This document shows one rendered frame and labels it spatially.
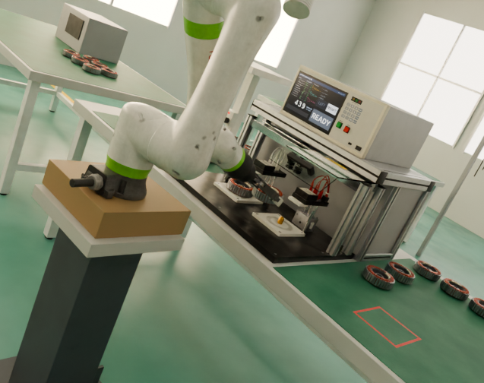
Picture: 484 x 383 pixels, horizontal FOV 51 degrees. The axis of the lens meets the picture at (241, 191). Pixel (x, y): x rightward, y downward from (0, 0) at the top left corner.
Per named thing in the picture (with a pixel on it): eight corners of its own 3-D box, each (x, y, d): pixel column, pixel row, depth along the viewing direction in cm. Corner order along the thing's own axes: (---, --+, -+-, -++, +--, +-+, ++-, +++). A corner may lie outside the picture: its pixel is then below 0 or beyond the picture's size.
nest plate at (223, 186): (235, 202, 192) (237, 200, 191) (213, 184, 201) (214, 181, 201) (262, 204, 202) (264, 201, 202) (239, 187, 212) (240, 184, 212)
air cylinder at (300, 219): (305, 231, 193) (311, 219, 191) (291, 221, 197) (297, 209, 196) (312, 231, 196) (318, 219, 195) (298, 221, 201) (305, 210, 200)
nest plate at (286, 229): (278, 236, 176) (279, 233, 176) (251, 214, 186) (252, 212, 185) (304, 236, 187) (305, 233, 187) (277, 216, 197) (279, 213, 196)
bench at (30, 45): (-5, 197, 282) (30, 70, 261) (-78, 84, 399) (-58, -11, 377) (155, 207, 362) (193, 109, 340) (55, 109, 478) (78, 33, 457)
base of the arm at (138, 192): (83, 205, 125) (90, 184, 123) (49, 177, 132) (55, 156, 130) (156, 199, 147) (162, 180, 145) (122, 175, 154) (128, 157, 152)
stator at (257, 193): (265, 207, 174) (269, 197, 172) (245, 191, 181) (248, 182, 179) (286, 205, 182) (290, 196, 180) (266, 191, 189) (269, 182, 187)
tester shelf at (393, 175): (375, 183, 171) (381, 171, 170) (249, 109, 214) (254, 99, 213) (430, 192, 203) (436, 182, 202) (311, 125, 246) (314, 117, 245)
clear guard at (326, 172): (319, 192, 156) (327, 175, 154) (268, 158, 171) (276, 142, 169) (372, 198, 180) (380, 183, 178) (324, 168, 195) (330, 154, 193)
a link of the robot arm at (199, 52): (194, 42, 134) (232, 36, 139) (178, 23, 141) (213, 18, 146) (191, 150, 159) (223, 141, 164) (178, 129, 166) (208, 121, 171)
